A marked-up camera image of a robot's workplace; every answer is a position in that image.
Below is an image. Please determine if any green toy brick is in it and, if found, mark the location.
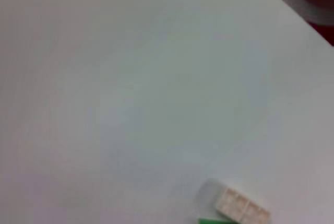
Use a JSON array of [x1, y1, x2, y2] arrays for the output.
[[197, 217, 229, 224]]

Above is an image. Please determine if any white translucent toy brick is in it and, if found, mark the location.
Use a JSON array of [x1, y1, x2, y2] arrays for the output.
[[199, 178, 272, 223]]

